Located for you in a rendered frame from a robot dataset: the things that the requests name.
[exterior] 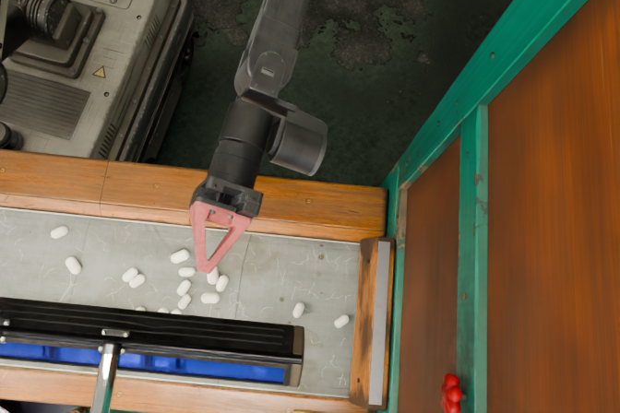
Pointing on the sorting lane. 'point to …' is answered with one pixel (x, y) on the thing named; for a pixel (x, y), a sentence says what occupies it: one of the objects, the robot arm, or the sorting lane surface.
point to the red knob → (452, 394)
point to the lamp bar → (153, 342)
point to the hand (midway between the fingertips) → (205, 265)
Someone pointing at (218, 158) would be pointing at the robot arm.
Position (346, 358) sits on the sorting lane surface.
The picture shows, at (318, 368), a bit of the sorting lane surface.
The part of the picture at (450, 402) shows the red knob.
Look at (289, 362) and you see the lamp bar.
